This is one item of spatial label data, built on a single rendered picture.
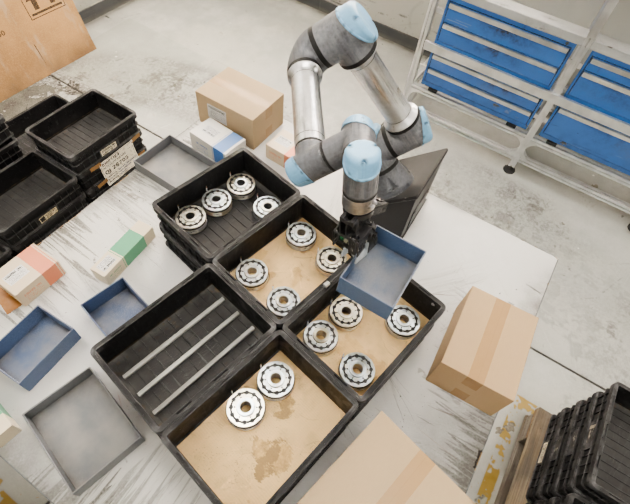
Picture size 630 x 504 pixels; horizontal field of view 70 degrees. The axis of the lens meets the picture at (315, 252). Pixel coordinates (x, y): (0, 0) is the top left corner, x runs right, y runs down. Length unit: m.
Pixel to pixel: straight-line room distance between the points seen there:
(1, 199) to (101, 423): 1.37
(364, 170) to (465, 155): 2.43
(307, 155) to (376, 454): 0.74
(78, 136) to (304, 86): 1.55
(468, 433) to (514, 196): 1.96
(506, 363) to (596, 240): 1.87
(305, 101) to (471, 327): 0.82
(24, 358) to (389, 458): 1.11
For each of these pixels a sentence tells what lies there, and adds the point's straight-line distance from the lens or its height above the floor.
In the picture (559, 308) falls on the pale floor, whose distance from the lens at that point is 2.80.
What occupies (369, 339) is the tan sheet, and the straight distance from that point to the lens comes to 1.39.
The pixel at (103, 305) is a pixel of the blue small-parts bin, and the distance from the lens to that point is 1.64.
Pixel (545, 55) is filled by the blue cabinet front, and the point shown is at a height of 0.77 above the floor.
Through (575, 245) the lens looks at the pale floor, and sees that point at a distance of 3.12.
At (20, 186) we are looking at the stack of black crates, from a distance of 2.56.
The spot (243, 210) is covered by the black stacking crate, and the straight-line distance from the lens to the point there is 1.62.
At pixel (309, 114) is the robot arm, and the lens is 1.13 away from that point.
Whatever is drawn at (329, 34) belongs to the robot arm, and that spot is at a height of 1.45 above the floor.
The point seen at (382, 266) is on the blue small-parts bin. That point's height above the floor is 1.07.
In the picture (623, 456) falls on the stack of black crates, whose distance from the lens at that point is 2.02.
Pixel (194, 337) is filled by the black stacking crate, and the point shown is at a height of 0.83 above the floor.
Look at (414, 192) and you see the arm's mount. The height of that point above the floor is 0.97.
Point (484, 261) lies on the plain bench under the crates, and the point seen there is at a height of 0.70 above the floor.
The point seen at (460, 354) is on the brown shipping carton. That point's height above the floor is 0.86.
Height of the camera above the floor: 2.08
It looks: 56 degrees down
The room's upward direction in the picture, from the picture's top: 9 degrees clockwise
